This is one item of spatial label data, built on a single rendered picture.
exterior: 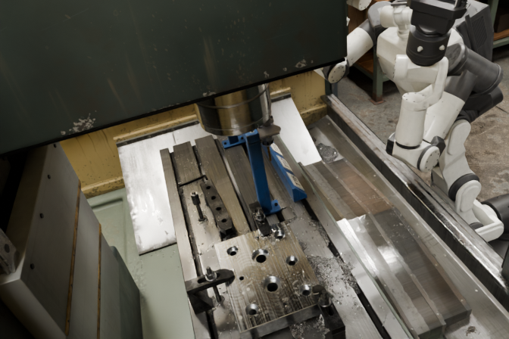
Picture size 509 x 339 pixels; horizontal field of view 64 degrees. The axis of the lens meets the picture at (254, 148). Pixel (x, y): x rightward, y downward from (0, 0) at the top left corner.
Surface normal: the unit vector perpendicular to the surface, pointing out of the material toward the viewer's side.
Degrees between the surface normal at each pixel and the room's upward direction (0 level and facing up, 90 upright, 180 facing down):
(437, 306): 8
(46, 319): 90
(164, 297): 0
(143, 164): 24
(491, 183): 0
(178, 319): 0
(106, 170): 90
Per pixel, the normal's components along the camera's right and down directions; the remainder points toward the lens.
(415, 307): -0.11, -0.72
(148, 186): -0.04, -0.48
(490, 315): -0.42, -0.67
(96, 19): 0.29, 0.54
